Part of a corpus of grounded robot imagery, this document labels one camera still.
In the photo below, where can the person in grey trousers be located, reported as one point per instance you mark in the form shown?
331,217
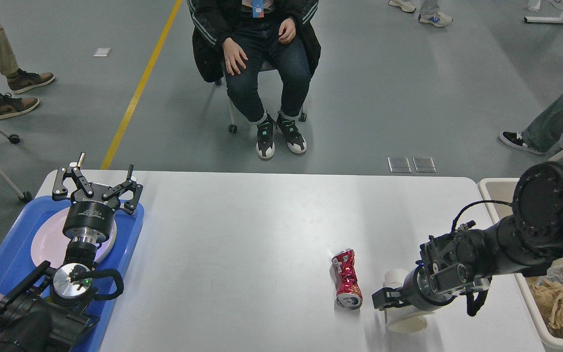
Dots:
429,12

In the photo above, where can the beige plastic bin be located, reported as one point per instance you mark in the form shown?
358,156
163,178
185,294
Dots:
502,189

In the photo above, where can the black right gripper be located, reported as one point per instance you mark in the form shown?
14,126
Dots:
416,291

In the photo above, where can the seated person far right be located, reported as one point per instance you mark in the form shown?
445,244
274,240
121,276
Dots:
541,134

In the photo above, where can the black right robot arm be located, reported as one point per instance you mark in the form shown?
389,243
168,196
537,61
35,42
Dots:
464,261

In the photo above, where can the brown paper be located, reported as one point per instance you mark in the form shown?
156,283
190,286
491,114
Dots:
548,296

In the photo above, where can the right floor outlet cover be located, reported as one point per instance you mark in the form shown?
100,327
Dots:
424,164

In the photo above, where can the white desk base far right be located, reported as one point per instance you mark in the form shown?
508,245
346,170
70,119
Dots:
562,14

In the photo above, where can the pink plate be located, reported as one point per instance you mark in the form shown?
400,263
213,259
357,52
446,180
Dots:
49,244

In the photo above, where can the crushed red soda can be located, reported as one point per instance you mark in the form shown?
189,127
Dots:
348,294

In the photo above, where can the floor outlet cover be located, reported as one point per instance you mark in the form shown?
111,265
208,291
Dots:
399,165
424,164

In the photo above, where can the white paper cup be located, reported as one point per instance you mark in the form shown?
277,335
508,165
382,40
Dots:
408,319

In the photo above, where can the person in black sneakers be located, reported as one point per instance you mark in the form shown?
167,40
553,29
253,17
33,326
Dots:
233,38

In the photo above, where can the left floor outlet cover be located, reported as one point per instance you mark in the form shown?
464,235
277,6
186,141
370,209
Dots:
399,165

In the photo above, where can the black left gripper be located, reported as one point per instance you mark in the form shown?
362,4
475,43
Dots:
91,215

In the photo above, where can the white office chair right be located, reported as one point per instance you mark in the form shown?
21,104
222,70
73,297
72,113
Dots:
266,66

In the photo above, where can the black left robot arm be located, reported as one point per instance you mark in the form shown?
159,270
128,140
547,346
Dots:
47,311

